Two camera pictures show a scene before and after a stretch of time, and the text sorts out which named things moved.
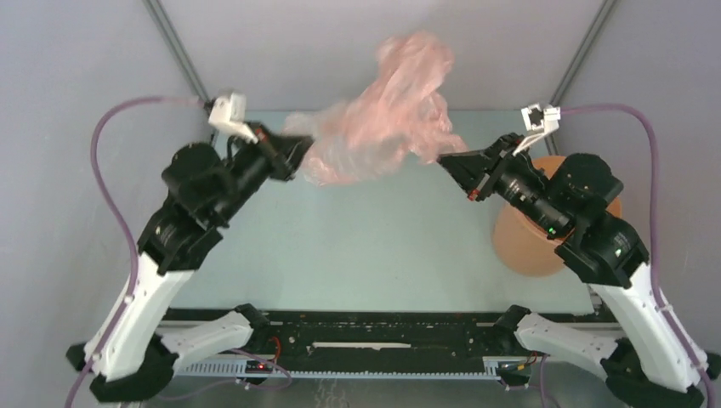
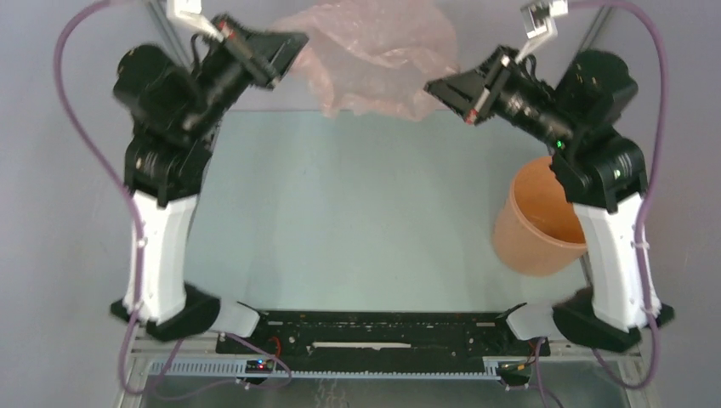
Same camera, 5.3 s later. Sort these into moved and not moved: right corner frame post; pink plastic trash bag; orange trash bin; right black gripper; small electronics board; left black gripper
Moved: pink plastic trash bag; right black gripper; left black gripper
Not moved: right corner frame post; small electronics board; orange trash bin
